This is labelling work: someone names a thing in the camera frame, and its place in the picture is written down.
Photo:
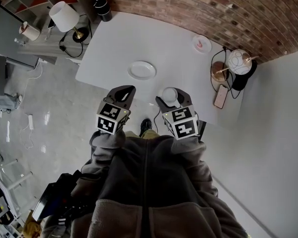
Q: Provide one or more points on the small white dish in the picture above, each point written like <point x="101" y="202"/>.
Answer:
<point x="201" y="43"/>

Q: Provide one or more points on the white desk with drawers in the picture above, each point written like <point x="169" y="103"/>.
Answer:
<point x="164" y="46"/>

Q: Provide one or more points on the white power strip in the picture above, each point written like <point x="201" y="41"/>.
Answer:
<point x="30" y="122"/>

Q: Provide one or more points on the person's left forearm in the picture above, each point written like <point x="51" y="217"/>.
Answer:
<point x="105" y="145"/>

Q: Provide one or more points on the white shade table lamp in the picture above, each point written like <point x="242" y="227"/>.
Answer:
<point x="63" y="16"/>

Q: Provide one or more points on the smartphone with light case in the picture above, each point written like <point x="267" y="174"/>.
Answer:
<point x="221" y="96"/>

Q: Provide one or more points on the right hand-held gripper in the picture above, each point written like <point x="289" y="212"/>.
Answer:
<point x="183" y="125"/>

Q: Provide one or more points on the black cylindrical flask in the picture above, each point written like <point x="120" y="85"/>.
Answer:
<point x="103" y="7"/>

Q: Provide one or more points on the yellow cloth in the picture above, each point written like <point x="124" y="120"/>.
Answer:
<point x="32" y="228"/>

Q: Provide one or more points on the dark screen smartphone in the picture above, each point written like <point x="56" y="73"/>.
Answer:
<point x="51" y="23"/>

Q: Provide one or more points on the white metal rack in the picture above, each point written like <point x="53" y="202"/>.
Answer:
<point x="7" y="172"/>

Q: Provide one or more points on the small clear bottle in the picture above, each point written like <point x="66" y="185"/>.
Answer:
<point x="20" y="42"/>

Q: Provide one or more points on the grey cabinet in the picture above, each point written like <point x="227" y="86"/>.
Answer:
<point x="5" y="33"/>

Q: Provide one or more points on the person's right forearm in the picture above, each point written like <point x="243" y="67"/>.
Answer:
<point x="191" y="157"/>

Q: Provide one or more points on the globe lamp with gold base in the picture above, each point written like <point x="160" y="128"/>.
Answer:
<point x="238" y="62"/>

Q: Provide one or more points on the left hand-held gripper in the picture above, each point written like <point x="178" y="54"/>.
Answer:
<point x="111" y="119"/>

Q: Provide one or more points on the black equipment pack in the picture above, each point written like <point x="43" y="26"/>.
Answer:
<point x="57" y="197"/>

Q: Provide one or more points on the translucent white plastic cup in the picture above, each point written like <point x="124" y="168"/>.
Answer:
<point x="169" y="94"/>

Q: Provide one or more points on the person's leg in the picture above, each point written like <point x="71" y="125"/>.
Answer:
<point x="5" y="103"/>
<point x="149" y="133"/>

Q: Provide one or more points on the white plate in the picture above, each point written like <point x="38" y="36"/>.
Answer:
<point x="142" y="70"/>

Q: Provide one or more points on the person's black shoe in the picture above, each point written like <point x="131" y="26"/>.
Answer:
<point x="146" y="126"/>

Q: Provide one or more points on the person's grey fleece jacket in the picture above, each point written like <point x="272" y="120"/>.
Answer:
<point x="144" y="182"/>

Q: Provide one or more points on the black rounded speaker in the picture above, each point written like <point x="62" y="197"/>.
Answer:
<point x="241" y="82"/>

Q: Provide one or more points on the grey desk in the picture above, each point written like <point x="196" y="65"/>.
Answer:
<point x="49" y="47"/>

